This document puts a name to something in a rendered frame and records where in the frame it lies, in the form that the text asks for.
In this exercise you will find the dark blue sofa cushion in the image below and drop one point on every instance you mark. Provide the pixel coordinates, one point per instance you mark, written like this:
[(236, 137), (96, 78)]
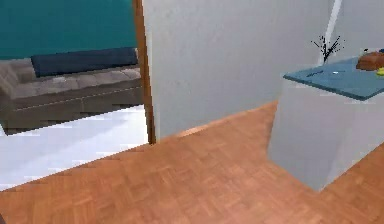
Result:
[(83, 61)]

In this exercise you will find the grey brown sofa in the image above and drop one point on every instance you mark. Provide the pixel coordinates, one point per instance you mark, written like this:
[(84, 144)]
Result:
[(66, 96)]

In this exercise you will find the dark knife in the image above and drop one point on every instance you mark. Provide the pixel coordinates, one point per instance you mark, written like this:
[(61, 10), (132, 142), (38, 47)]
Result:
[(314, 73)]

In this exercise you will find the white counter with blue top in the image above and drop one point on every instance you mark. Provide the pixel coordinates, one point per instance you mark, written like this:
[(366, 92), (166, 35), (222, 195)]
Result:
[(330, 126)]

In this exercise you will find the black twig plant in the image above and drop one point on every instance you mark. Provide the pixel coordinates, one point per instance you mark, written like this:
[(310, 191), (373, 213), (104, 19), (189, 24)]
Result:
[(327, 49)]

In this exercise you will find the brown bread loaf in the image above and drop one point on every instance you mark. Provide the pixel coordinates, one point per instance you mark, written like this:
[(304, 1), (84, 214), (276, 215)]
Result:
[(370, 61)]

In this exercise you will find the yellow green fruit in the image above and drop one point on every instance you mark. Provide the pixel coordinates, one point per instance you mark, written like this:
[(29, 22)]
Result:
[(380, 71)]

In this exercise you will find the brown door frame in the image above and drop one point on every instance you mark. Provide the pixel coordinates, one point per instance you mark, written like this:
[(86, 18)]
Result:
[(145, 73)]

